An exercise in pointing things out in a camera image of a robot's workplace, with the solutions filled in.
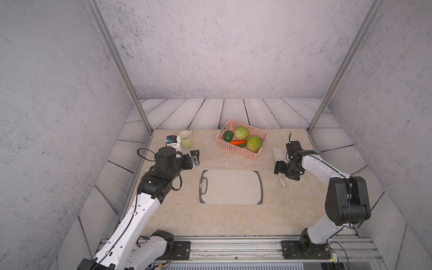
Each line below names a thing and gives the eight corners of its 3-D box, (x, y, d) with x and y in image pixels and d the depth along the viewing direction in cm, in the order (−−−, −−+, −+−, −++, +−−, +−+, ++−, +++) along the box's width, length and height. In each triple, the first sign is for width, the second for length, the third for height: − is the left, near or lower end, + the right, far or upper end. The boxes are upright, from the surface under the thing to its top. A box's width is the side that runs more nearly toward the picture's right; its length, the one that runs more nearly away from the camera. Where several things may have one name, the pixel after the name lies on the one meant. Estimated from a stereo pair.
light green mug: (181, 148, 112) (178, 139, 105) (183, 138, 118) (181, 129, 111) (191, 148, 112) (189, 139, 105) (193, 138, 118) (191, 129, 111)
